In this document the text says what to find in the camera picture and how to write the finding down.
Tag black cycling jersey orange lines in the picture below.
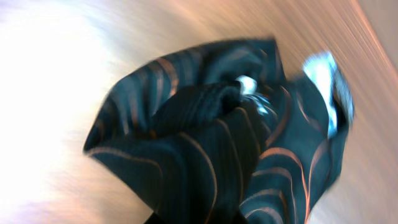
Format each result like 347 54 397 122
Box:
83 39 354 223

